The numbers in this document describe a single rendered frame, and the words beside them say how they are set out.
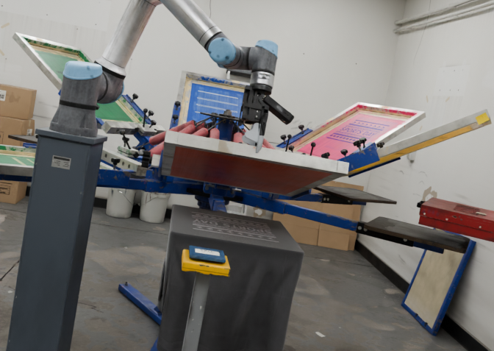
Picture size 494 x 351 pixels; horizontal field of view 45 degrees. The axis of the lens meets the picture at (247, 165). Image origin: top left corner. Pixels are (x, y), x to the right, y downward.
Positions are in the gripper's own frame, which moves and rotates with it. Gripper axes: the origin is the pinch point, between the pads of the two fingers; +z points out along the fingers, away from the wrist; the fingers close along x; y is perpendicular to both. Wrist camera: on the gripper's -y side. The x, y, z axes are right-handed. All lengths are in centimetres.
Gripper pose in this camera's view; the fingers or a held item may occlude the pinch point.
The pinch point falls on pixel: (258, 150)
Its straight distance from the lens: 185.6
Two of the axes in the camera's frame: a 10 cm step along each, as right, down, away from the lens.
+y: -9.8, -1.7, -1.3
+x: 1.6, -1.4, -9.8
